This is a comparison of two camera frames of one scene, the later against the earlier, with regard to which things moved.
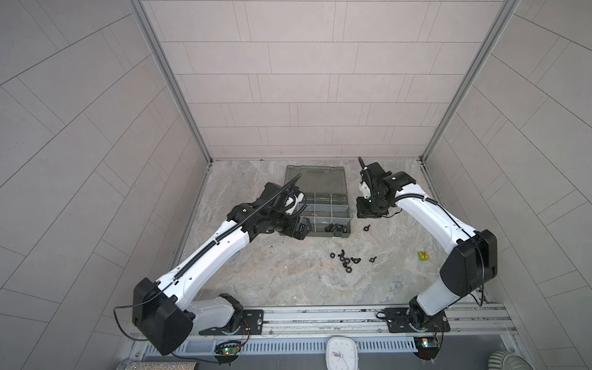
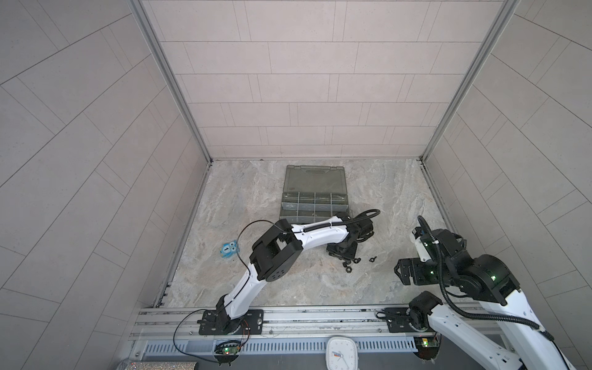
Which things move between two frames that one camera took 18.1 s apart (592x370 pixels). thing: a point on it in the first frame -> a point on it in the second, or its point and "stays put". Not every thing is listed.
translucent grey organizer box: (326, 195) stays put
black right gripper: (361, 211) -> (412, 275)
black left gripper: (300, 233) -> (348, 257)
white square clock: (341, 353) stays put
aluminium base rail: (368, 321) stays put
